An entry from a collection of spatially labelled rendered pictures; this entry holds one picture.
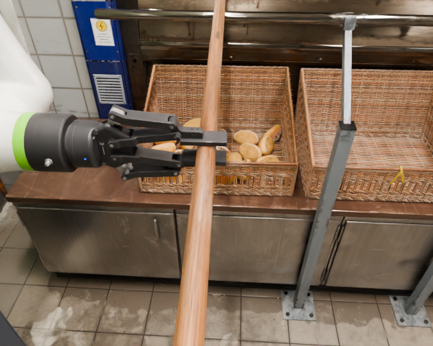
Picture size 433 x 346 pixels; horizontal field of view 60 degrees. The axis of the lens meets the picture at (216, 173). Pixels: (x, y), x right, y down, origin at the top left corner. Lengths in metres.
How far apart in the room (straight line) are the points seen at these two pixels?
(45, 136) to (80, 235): 1.02
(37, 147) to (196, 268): 0.31
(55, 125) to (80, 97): 1.23
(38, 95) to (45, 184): 0.83
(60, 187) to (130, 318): 0.65
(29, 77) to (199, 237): 0.43
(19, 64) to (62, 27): 0.99
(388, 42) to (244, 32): 0.55
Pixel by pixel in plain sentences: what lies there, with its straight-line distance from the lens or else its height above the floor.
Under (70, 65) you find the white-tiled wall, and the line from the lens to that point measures 1.77.
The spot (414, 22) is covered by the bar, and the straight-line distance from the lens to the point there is 1.24.
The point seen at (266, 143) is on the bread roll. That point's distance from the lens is 1.49.
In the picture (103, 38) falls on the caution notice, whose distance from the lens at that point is 1.63.
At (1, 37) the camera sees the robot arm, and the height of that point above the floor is 1.30.
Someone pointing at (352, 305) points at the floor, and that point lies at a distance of 1.86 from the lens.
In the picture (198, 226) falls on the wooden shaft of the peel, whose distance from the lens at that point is 0.46.
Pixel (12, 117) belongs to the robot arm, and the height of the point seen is 1.22.
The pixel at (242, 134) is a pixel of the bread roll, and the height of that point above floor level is 0.64.
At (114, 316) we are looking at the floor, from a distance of 1.79.
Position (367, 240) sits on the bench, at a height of 0.42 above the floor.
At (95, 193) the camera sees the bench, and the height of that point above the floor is 0.58.
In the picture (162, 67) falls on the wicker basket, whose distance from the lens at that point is 1.61.
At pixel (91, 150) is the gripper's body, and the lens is 0.59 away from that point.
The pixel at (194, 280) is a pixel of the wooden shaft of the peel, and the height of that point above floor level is 1.19.
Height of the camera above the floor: 1.53
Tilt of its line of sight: 41 degrees down
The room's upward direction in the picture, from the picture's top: straight up
